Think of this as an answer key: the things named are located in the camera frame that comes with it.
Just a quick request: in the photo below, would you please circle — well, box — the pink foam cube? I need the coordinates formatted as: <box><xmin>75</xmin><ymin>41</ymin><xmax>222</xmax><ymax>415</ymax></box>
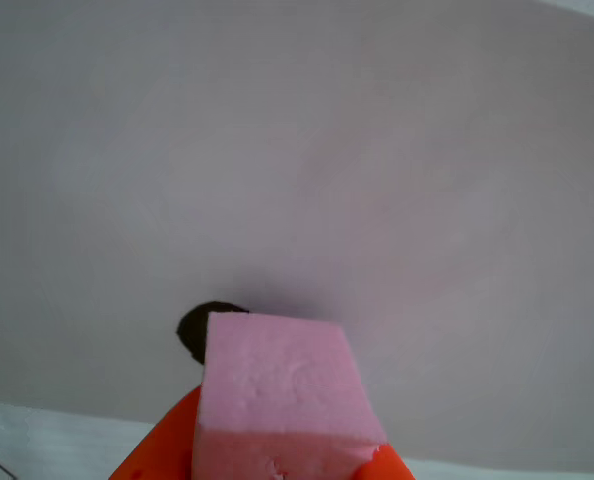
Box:
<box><xmin>191</xmin><ymin>310</ymin><xmax>390</xmax><ymax>480</ymax></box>

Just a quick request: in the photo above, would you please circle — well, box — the black dot mark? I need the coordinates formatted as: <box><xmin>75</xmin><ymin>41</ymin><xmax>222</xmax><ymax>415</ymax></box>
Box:
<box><xmin>175</xmin><ymin>301</ymin><xmax>251</xmax><ymax>366</ymax></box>

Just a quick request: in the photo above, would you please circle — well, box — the white paper sheet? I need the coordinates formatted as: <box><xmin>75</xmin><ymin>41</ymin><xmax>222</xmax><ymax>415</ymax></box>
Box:
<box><xmin>0</xmin><ymin>0</ymin><xmax>594</xmax><ymax>480</ymax></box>

